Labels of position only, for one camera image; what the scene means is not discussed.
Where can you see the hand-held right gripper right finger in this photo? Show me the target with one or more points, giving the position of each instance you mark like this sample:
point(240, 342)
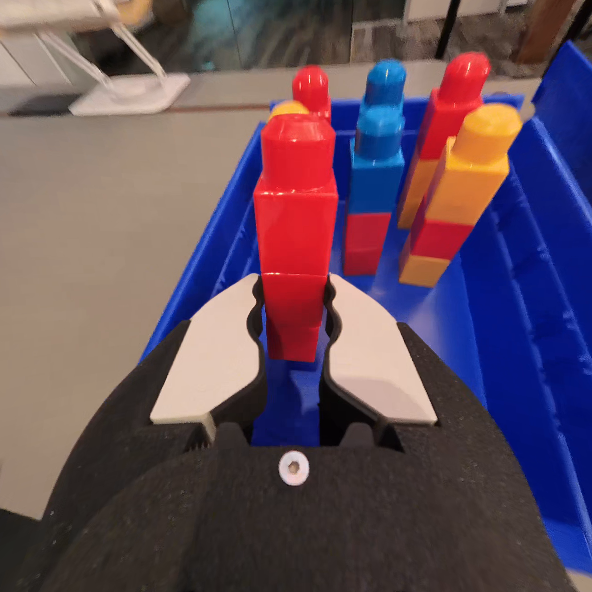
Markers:
point(374, 370)

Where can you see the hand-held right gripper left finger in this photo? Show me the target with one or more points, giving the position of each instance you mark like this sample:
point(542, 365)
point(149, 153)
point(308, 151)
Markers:
point(208, 365)

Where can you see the blue plastic bin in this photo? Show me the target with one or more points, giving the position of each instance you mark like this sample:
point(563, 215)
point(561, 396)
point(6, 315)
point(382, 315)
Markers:
point(462, 347)
point(569, 92)

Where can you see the blue plastic block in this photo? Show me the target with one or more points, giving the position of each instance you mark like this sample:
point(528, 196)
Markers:
point(377, 185)
point(386, 78)

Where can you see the instruction sheet on stand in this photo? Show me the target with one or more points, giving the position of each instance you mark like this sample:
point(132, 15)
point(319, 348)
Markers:
point(138, 92)

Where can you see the black flat pad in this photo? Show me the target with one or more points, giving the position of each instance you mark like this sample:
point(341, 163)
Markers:
point(46, 104)

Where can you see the black pole stand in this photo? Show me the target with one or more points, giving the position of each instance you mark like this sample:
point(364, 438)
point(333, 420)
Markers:
point(447, 27)

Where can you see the brown wooden column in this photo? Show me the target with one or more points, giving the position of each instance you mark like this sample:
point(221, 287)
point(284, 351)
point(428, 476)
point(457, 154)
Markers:
point(543, 27)

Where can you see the black tripod stand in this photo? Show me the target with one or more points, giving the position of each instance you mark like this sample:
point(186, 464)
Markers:
point(578, 21)

